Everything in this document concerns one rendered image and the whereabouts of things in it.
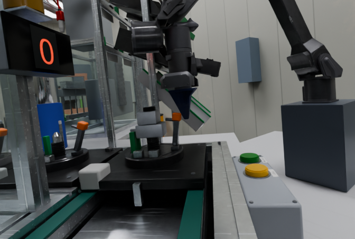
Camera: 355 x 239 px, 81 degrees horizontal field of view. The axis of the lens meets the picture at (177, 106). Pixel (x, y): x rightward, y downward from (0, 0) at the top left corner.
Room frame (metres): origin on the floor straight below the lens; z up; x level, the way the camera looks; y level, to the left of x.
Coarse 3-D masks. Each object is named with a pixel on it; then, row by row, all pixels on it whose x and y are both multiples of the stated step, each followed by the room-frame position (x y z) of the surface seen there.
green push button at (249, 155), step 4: (248, 152) 0.46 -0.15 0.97; (240, 156) 0.44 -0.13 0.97; (244, 156) 0.43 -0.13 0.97; (248, 156) 0.43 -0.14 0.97; (252, 156) 0.43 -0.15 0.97; (256, 156) 0.43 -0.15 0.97; (240, 160) 0.44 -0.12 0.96; (244, 160) 0.43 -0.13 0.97; (248, 160) 0.42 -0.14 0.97; (252, 160) 0.42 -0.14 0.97; (256, 160) 0.42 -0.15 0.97
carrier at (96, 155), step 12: (60, 120) 0.59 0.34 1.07; (60, 132) 0.58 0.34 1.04; (48, 144) 0.55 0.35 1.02; (60, 144) 0.52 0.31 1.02; (48, 156) 0.47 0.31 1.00; (60, 156) 0.52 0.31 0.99; (72, 156) 0.51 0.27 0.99; (84, 156) 0.52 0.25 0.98; (96, 156) 0.56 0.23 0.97; (108, 156) 0.54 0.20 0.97; (48, 168) 0.46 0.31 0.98; (60, 168) 0.47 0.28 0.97; (72, 168) 0.47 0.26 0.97; (48, 180) 0.41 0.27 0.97; (60, 180) 0.40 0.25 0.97; (72, 180) 0.40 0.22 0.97
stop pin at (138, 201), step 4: (136, 184) 0.36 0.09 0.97; (140, 184) 0.36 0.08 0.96; (136, 188) 0.36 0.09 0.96; (140, 188) 0.36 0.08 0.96; (136, 192) 0.36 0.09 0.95; (140, 192) 0.36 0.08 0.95; (136, 196) 0.36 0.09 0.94; (140, 196) 0.36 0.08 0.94; (136, 200) 0.36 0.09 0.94; (140, 200) 0.36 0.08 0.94; (136, 204) 0.36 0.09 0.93; (140, 204) 0.36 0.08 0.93
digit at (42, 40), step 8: (32, 32) 0.29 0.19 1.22; (40, 32) 0.31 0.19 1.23; (48, 32) 0.32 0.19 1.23; (32, 40) 0.29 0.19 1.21; (40, 40) 0.31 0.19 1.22; (48, 40) 0.32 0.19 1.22; (56, 40) 0.34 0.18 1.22; (40, 48) 0.30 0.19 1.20; (48, 48) 0.32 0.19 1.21; (56, 48) 0.34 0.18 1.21; (40, 56) 0.30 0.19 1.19; (48, 56) 0.32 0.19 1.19; (56, 56) 0.33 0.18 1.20; (40, 64) 0.30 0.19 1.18; (48, 64) 0.32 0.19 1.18; (56, 64) 0.33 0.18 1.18
